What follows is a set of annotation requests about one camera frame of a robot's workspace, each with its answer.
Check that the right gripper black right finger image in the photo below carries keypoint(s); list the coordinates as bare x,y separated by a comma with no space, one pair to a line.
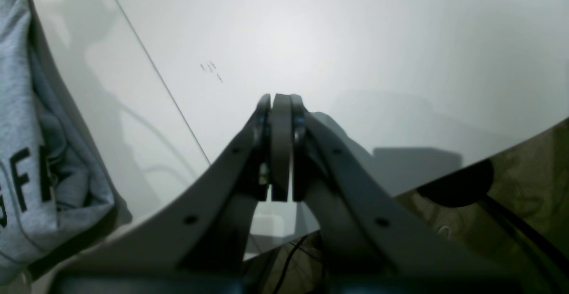
372,245

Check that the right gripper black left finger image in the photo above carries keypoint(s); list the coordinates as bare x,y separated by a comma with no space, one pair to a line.
196,244

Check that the grey T-shirt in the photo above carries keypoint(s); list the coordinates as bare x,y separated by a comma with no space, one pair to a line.
52,186

